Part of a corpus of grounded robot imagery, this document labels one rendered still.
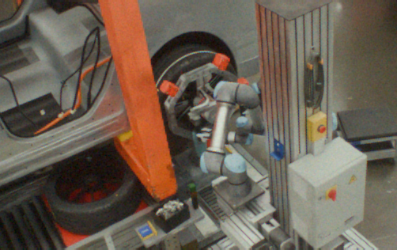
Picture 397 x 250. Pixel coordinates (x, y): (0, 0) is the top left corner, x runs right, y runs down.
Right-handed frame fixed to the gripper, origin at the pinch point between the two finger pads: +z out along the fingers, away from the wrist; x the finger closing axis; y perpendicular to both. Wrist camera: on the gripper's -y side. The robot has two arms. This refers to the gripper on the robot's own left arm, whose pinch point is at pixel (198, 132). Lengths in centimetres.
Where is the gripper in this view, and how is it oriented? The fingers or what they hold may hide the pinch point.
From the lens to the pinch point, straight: 393.1
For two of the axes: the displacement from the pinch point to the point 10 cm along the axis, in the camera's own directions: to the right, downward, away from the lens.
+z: -9.6, -0.7, 2.9
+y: 1.3, 7.7, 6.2
